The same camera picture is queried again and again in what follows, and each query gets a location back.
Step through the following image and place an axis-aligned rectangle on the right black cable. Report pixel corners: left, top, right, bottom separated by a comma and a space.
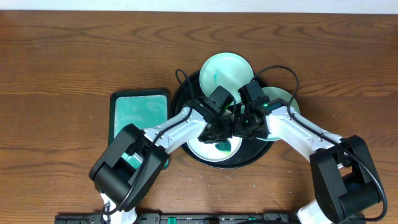
252, 65, 389, 222

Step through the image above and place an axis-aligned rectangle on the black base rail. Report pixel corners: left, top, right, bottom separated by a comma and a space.
54, 212, 366, 224

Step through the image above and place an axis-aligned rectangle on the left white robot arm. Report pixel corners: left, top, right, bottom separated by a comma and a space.
89, 98, 235, 223

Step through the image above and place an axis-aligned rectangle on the mint green plate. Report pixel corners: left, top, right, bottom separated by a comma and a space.
199, 52, 254, 103
257, 86, 300, 141

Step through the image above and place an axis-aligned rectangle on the left black cable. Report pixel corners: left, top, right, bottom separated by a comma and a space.
102, 68, 200, 216

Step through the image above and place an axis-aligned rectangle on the white plate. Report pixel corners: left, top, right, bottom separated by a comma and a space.
186, 108, 243, 163

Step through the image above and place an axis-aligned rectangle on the green yellow sponge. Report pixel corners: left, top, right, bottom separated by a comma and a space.
215, 140, 232, 155

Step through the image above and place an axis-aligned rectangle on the green rectangular water tray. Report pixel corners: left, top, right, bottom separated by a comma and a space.
108, 89, 170, 170

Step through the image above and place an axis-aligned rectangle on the black cable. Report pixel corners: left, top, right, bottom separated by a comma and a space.
102, 68, 200, 216
252, 65, 389, 222

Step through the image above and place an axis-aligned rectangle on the mint green plate top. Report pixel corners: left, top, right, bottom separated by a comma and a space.
199, 52, 254, 103

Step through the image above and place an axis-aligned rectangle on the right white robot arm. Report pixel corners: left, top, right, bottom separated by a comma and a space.
234, 99, 388, 223

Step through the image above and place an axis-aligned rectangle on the round black tray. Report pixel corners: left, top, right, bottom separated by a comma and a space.
169, 86, 274, 169

